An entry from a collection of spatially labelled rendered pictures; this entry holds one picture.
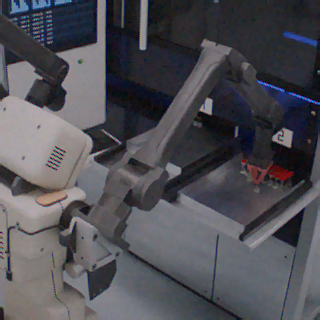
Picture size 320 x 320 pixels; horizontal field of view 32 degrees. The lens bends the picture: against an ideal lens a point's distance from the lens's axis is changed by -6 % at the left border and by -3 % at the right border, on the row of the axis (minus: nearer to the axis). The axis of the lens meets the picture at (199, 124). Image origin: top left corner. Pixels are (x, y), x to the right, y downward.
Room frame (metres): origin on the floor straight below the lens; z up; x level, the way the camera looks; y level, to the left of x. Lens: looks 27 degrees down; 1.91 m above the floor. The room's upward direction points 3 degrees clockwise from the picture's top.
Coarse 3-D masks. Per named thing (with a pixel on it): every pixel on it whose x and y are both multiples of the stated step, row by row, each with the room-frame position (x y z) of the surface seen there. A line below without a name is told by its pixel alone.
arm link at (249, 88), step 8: (248, 64) 1.27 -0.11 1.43; (240, 72) 1.26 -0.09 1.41; (248, 72) 1.28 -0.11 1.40; (224, 80) 1.33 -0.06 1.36; (232, 80) 1.31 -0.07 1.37; (248, 80) 1.28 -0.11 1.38; (256, 80) 1.40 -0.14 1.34; (240, 88) 1.34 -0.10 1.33; (248, 88) 1.36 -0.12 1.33; (256, 88) 1.40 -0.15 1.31; (248, 96) 1.38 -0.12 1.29; (256, 96) 1.41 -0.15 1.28; (264, 96) 1.46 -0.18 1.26; (248, 104) 1.48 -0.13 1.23; (256, 104) 1.43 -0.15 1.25; (264, 104) 1.47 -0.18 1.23; (272, 104) 1.51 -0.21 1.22; (256, 112) 1.52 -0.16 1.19; (264, 112) 1.48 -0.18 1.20; (272, 112) 1.51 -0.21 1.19; (272, 120) 1.52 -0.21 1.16
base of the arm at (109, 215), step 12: (96, 204) 0.94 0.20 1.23; (108, 204) 0.94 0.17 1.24; (120, 204) 0.94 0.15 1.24; (84, 216) 0.92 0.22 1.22; (96, 216) 0.91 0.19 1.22; (108, 216) 0.91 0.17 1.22; (120, 216) 0.93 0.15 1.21; (96, 228) 0.89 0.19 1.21; (108, 228) 0.88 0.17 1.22; (120, 228) 0.92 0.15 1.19; (120, 240) 0.89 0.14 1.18
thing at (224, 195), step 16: (240, 160) 1.74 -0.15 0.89; (208, 176) 1.60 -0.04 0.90; (224, 176) 1.64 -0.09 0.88; (240, 176) 1.65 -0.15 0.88; (192, 192) 1.53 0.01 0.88; (208, 192) 1.54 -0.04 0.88; (224, 192) 1.54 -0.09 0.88; (240, 192) 1.55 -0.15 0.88; (272, 192) 1.56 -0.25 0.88; (288, 192) 1.51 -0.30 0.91; (192, 208) 1.44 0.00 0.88; (208, 208) 1.41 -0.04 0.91; (224, 208) 1.45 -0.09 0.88; (240, 208) 1.46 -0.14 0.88; (256, 208) 1.46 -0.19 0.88; (272, 208) 1.44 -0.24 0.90; (224, 224) 1.37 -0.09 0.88; (240, 224) 1.33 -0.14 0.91
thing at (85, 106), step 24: (24, 0) 1.88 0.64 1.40; (48, 0) 1.95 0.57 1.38; (72, 0) 2.02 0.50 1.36; (96, 0) 2.09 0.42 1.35; (24, 24) 1.88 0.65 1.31; (48, 24) 1.94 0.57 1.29; (72, 24) 2.02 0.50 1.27; (96, 24) 2.09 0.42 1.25; (48, 48) 1.94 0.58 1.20; (72, 48) 2.02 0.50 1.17; (96, 48) 2.10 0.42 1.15; (0, 72) 1.80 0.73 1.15; (24, 72) 1.87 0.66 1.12; (72, 72) 2.02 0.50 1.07; (96, 72) 2.10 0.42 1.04; (24, 96) 1.87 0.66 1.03; (72, 96) 2.01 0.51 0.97; (96, 96) 2.09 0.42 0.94; (72, 120) 2.01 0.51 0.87; (96, 120) 2.09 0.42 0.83
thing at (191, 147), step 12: (144, 132) 1.86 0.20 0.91; (192, 132) 1.94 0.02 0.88; (204, 132) 1.95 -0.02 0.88; (216, 132) 1.95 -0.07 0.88; (132, 144) 1.76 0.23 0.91; (180, 144) 1.84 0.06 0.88; (192, 144) 1.85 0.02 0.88; (204, 144) 1.85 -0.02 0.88; (216, 144) 1.86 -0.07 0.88; (228, 144) 1.83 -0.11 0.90; (180, 156) 1.76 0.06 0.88; (192, 156) 1.76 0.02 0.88; (204, 156) 1.72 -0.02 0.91; (168, 168) 1.66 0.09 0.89; (180, 168) 1.62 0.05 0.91
